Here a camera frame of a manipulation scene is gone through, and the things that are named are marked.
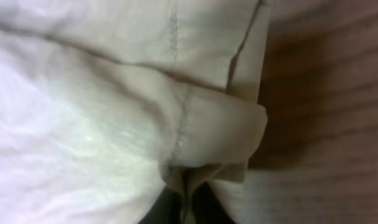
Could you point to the beige khaki shorts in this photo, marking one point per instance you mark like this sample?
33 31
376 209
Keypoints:
103 104

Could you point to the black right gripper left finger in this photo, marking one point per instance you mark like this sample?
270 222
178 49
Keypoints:
165 210

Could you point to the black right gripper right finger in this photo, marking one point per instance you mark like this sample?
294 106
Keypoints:
207 208

